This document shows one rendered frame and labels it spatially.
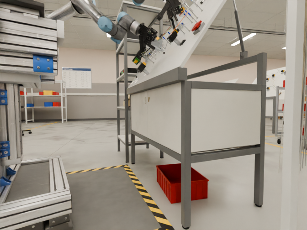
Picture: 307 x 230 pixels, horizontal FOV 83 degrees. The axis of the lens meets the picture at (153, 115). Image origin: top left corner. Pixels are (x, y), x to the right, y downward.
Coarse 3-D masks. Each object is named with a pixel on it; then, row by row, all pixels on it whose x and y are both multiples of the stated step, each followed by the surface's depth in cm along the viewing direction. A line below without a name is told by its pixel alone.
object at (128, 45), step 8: (120, 8) 209; (128, 8) 208; (136, 8) 204; (144, 8) 206; (152, 8) 209; (160, 8) 212; (136, 16) 228; (144, 16) 228; (152, 16) 228; (144, 24) 249; (152, 24) 244; (160, 24) 214; (160, 32) 215; (128, 40) 201; (136, 40) 204; (120, 48) 227; (128, 48) 235; (136, 48) 235; (120, 80) 237; (128, 80) 255; (120, 136) 245; (128, 136) 245; (136, 136) 245; (128, 144) 207; (136, 144) 210; (144, 144) 214; (128, 152) 207; (160, 152) 224; (128, 160) 207
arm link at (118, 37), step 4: (120, 28) 114; (124, 28) 114; (120, 32) 113; (124, 32) 116; (112, 36) 112; (116, 36) 113; (120, 36) 115; (124, 36) 118; (112, 40) 116; (116, 40) 116; (120, 40) 117
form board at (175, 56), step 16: (208, 0) 126; (224, 0) 96; (192, 16) 139; (208, 16) 100; (192, 32) 108; (176, 48) 117; (192, 48) 90; (160, 64) 128; (176, 64) 95; (144, 80) 142
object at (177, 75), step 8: (168, 72) 98; (176, 72) 90; (184, 72) 89; (152, 80) 122; (160, 80) 109; (168, 80) 99; (176, 80) 90; (184, 80) 91; (128, 88) 188; (136, 88) 160; (144, 88) 138; (152, 88) 130
